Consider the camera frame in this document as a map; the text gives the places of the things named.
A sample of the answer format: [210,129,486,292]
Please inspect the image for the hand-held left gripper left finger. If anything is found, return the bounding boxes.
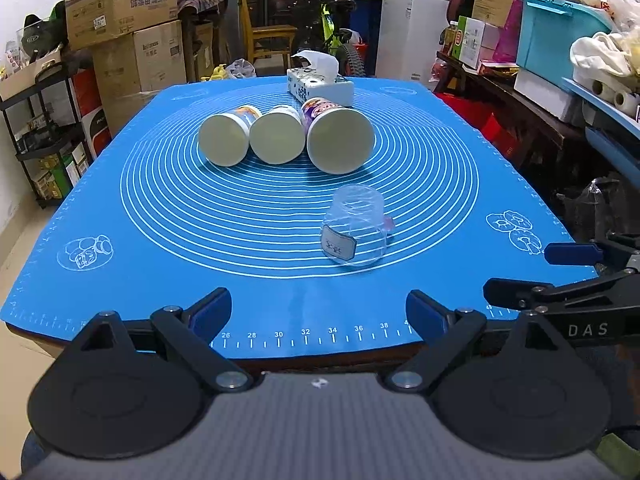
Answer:
[80,287,254,394]

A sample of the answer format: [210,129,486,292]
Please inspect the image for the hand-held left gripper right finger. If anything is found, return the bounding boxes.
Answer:
[385,289,564,394]

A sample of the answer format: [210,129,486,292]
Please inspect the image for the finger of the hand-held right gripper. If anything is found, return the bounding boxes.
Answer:
[544,232,640,274]
[482,267,640,314]

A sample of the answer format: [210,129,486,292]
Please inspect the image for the clear plastic cup with label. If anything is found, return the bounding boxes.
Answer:
[320,184,396,268]

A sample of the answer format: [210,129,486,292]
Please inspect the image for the small printed paper cup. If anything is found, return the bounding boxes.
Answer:
[249,104,307,165]
[198,105,262,167]

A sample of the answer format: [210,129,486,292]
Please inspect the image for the large purple printed paper cup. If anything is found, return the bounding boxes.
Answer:
[300,98,376,175]

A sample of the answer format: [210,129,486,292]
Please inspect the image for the black plastic bag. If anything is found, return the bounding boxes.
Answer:
[556,174,627,242]

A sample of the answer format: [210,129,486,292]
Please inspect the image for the blue silicone baking mat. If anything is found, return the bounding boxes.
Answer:
[0,76,601,361]

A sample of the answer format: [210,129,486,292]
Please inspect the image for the light blue shelf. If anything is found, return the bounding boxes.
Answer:
[560,76,640,183]

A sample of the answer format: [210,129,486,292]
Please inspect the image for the dark wooden side table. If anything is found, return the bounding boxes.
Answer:
[435,50,593,183]

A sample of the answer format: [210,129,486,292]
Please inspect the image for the red bag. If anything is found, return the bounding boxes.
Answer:
[434,91,522,157]

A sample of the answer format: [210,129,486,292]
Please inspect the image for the white foam box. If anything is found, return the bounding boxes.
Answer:
[514,67,587,124]

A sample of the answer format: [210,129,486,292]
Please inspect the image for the white paper rolls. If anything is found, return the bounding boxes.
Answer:
[592,79,640,122]

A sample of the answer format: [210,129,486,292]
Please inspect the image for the pile of white cloth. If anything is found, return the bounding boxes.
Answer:
[570,29,640,92]

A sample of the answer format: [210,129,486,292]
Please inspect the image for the teal plastic storage bin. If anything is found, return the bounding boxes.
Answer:
[515,0,614,86]

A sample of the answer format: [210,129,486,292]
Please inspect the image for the red and white box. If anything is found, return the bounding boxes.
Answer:
[70,67,113,158]

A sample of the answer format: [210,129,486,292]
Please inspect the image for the green and white carton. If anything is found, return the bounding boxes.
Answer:
[456,16,501,69]

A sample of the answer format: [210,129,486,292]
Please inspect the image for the black metal shelf rack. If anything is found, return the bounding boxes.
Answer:
[0,50,96,209]

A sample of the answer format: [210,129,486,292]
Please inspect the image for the crumpled clear plastic bag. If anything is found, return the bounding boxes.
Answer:
[225,58,257,80]

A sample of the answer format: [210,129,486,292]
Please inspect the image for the white patterned tissue box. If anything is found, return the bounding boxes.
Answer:
[286,51,355,107]

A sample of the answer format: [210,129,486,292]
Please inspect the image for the tall brown cardboard box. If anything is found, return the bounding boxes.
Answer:
[92,20,188,136]

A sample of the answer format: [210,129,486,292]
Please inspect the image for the white chest freezer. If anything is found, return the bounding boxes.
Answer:
[375,0,454,83]

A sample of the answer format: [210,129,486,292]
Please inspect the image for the wooden chair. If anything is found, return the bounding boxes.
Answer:
[235,0,299,76]

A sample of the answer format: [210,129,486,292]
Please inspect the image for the bicycle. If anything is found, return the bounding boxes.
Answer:
[265,0,372,79]

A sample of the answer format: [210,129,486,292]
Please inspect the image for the open brown cardboard box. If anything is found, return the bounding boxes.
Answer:
[63,0,180,52]

